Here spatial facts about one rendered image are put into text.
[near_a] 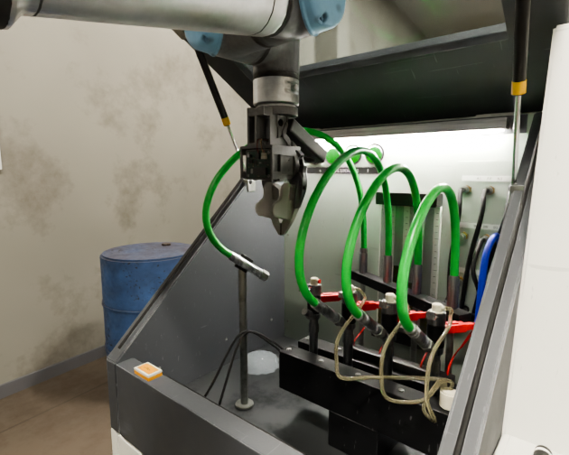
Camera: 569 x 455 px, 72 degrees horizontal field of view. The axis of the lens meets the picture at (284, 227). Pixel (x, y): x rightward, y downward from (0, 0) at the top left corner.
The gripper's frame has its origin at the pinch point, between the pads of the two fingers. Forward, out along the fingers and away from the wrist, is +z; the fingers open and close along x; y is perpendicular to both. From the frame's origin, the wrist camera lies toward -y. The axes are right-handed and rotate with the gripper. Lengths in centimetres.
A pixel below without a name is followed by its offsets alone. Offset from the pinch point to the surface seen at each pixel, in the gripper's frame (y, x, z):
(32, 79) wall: -40, -229, -64
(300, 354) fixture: -5.9, -0.8, 26.1
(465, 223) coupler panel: -36.8, 20.1, 1.3
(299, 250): 6.6, 8.3, 2.0
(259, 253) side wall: -26.6, -31.0, 13.0
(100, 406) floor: -42, -171, 124
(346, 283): 6.1, 16.3, 5.8
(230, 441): 16.6, 3.4, 30.2
